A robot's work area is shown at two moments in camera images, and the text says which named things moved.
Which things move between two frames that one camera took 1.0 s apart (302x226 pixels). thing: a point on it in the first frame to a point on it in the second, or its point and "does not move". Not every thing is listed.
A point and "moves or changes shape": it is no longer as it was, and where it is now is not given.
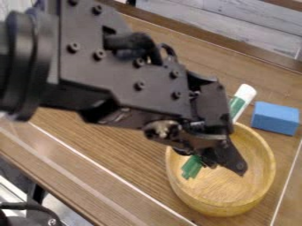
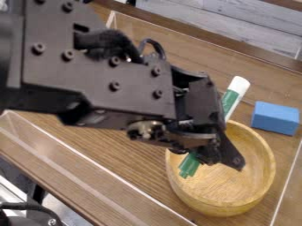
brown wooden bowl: (216, 192) does not move
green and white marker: (240, 100) moves or changes shape
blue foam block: (276, 117) does not move
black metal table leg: (39, 194) does not move
